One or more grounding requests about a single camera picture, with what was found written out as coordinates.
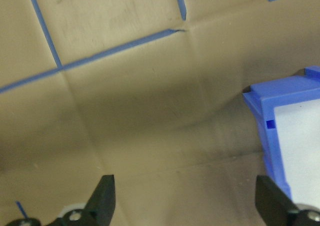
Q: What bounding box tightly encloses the blue plastic battery bin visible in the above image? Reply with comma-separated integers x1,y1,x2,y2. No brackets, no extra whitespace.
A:
242,65,320,207

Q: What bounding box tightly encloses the white foam bin liner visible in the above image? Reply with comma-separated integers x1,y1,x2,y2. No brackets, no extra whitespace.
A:
273,102,320,209

